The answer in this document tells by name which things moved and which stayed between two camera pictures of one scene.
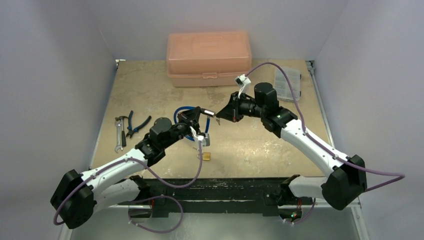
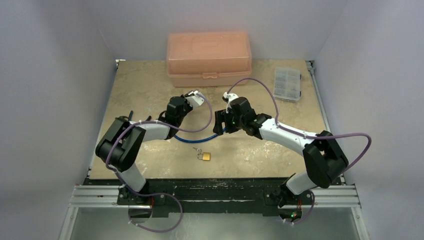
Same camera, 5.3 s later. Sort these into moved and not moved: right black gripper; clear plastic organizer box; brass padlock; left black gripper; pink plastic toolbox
Moved: right black gripper; left black gripper
Not moved: clear plastic organizer box; brass padlock; pink plastic toolbox
